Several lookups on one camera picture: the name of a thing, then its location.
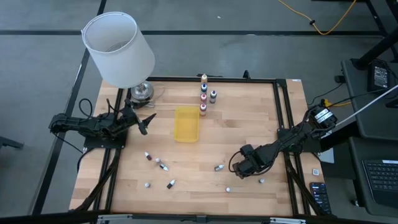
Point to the large purple food coloring bottle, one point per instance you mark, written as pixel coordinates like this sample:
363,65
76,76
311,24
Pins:
213,96

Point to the black side desk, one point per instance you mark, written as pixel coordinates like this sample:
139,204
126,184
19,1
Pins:
373,124

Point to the large red food coloring bottle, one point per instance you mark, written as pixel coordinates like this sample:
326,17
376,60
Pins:
203,98

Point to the black rig crossbar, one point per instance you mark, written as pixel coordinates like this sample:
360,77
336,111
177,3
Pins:
62,217

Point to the white shade table lamp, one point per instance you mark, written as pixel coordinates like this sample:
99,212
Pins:
118,49

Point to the black aluminium extrusion frame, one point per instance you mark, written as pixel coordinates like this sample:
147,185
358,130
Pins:
236,80

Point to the large orange food coloring bottle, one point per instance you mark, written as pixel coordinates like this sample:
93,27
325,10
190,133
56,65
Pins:
203,78

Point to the large pink food coloring bottle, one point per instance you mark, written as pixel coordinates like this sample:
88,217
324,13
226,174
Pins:
202,109

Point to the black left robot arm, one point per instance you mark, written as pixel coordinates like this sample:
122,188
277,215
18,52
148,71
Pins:
81,124

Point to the thin white rod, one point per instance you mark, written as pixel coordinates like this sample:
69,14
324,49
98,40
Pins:
367,105

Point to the dark furniture foot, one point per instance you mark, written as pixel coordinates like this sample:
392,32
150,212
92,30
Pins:
9,143

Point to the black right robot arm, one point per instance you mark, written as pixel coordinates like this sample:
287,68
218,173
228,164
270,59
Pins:
292,137

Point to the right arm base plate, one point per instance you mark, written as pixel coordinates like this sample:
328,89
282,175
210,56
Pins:
311,148

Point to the white label sticker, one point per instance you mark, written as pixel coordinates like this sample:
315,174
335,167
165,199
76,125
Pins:
297,80

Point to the crumpled clear plastic wrap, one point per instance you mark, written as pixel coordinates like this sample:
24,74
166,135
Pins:
149,104

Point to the black stand pole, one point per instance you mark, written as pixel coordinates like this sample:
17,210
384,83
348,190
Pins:
377,48

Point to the black keyboard desk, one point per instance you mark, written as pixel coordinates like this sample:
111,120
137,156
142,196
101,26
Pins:
357,186

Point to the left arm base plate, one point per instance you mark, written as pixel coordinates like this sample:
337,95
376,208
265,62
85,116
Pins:
102,143

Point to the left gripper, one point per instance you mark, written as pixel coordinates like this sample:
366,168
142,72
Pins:
131,115

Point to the large blue food coloring bottle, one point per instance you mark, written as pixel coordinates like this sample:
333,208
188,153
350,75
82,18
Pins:
203,88

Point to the black keyboard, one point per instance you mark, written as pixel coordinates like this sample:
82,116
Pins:
382,180

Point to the black power adapter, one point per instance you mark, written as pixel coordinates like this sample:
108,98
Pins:
380,77

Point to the yellow translucent plastic bin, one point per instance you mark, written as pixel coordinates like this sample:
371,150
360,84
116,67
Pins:
186,124

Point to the small white card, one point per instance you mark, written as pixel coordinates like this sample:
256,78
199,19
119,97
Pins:
316,172

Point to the small dark red dropper bottle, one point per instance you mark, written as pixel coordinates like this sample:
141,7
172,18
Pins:
148,155

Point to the black frame clamp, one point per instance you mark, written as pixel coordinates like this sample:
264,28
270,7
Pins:
246,74

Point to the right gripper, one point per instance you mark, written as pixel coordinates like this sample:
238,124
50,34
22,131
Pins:
247,166

